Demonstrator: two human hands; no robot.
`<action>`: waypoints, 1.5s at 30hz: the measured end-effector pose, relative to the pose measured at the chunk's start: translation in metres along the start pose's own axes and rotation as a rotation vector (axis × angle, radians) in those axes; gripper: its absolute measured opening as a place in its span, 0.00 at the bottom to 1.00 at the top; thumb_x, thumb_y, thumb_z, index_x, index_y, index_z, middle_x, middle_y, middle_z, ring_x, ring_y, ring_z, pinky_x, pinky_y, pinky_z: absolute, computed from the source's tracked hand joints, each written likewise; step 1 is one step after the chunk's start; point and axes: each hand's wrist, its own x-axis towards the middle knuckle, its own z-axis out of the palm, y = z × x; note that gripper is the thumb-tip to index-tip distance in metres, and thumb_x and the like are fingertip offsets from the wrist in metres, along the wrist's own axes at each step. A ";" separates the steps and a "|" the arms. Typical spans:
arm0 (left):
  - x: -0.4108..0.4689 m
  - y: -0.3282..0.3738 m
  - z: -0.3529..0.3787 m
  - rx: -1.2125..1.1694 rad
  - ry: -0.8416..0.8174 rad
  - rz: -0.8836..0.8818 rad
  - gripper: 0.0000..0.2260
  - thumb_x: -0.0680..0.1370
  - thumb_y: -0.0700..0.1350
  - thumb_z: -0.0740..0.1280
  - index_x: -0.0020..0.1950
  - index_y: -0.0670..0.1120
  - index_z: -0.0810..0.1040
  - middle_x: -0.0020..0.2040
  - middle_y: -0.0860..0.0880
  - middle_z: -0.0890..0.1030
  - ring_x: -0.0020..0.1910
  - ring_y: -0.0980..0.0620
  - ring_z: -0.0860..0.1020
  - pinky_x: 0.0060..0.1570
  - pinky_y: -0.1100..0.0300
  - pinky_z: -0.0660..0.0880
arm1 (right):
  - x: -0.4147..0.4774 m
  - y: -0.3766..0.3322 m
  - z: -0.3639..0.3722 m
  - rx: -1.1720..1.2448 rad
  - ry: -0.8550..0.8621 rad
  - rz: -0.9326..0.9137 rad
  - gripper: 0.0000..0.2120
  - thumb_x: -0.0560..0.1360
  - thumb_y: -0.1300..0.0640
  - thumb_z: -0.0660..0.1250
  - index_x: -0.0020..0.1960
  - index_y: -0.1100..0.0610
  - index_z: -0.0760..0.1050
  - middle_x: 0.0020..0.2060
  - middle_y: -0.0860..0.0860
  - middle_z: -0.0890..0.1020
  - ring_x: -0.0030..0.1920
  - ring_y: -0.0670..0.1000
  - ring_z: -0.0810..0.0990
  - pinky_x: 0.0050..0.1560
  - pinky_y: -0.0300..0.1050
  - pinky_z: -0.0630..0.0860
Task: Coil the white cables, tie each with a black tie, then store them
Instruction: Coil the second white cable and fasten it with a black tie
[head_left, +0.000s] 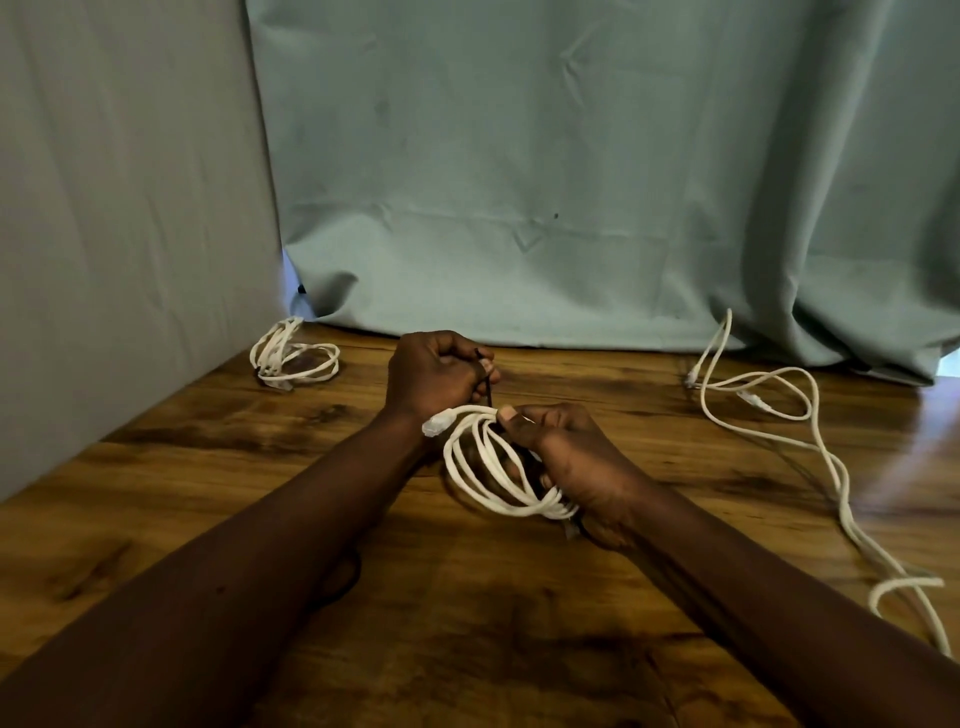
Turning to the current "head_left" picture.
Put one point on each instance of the person's right forearm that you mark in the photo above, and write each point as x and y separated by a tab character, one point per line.
765	622

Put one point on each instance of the person's left fingers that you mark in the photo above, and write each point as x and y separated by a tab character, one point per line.
480	367

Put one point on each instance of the person's left hand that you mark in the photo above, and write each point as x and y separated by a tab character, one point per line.
424	371

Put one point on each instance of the person's right thumb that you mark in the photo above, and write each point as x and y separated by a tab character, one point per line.
525	421

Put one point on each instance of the teal curtain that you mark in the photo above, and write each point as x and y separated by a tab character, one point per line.
600	172

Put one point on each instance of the person's right hand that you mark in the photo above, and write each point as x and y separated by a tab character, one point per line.
581	465

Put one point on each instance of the grey fabric backdrop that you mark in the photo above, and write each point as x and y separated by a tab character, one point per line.
127	225

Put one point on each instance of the person's left forearm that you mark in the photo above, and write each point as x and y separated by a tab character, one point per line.
225	570

